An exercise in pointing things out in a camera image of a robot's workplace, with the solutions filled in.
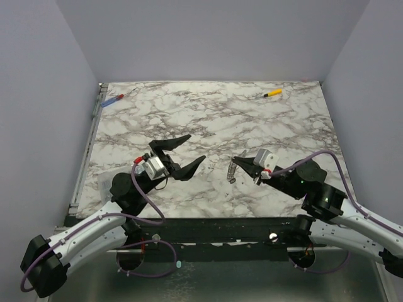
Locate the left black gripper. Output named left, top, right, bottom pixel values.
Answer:
left=139, top=135, right=205, bottom=197

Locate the metal carabiner with key rings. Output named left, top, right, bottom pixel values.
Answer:
left=226, top=150, right=247, bottom=184

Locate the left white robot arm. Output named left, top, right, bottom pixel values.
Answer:
left=20, top=135, right=205, bottom=298

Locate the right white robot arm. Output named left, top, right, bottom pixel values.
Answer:
left=232, top=149, right=402, bottom=277

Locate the yellow screwdriver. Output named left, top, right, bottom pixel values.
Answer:
left=263, top=89, right=282, bottom=98

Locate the blue red screwdriver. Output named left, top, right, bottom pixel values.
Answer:
left=100, top=88, right=136, bottom=108

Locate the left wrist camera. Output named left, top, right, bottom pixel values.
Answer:
left=133, top=156, right=166, bottom=180

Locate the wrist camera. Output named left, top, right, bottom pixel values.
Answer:
left=253, top=148, right=280, bottom=172
left=133, top=156, right=166, bottom=180

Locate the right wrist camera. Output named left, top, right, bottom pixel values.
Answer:
left=253, top=148, right=280, bottom=172

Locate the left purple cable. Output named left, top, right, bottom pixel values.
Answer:
left=19, top=157, right=177, bottom=292

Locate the purple cable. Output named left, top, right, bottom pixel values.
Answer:
left=19, top=157, right=177, bottom=292
left=269, top=150, right=403, bottom=274

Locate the black mounting rail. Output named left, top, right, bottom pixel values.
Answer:
left=105, top=215, right=312, bottom=262

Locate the aluminium side rail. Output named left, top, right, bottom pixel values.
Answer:
left=67, top=83, right=109, bottom=216

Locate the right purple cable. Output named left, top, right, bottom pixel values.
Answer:
left=269, top=150, right=403, bottom=274

